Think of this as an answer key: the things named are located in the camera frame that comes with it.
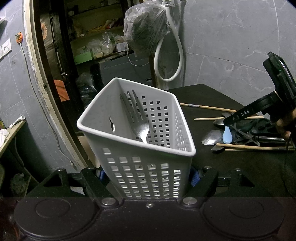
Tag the wooden side table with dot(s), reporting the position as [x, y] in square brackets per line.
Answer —
[13, 133]

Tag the dark tall cabinet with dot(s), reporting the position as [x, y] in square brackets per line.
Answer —
[53, 53]

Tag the light blue spoon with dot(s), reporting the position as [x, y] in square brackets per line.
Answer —
[227, 136]

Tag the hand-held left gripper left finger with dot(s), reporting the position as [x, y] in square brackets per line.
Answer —
[101, 175]

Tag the white cloth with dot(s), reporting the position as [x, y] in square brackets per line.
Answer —
[3, 136]

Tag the wooden storage shelf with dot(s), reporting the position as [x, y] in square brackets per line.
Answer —
[92, 34]

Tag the cream door frame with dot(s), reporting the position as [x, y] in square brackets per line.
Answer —
[38, 76]

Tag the clear plastic food bag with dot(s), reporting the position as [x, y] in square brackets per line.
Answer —
[108, 47]

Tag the metal fork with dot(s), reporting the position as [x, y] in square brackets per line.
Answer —
[141, 129]

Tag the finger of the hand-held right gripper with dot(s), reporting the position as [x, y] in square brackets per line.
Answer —
[245, 114]

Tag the wooden chopstick with patterned band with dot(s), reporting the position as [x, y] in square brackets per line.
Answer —
[208, 107]

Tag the small white box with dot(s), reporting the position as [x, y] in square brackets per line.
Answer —
[122, 47]

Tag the sunflower sticker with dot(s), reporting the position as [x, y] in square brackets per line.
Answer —
[44, 30]

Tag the dark green scissors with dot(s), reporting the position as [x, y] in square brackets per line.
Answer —
[259, 126]

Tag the grey appliance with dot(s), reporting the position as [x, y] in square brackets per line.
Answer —
[120, 71]

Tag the white perforated utensil basket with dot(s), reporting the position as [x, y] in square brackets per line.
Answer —
[129, 148]

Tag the green box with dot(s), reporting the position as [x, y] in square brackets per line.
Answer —
[83, 58]

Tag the white tube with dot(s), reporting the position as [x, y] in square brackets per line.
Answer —
[17, 121]

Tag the person's right hand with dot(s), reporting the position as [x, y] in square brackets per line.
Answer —
[286, 127]

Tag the orange panel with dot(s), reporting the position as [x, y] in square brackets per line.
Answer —
[61, 91]

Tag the small metal spoon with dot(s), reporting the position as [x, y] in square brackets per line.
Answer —
[218, 122]

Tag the orange plug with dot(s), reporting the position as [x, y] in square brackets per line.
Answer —
[19, 38]

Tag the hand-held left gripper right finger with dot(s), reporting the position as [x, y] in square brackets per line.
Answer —
[195, 179]

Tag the large metal spoon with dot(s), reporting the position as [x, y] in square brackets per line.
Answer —
[211, 138]

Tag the hanging clear plastic bag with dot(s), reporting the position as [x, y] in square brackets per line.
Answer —
[143, 32]

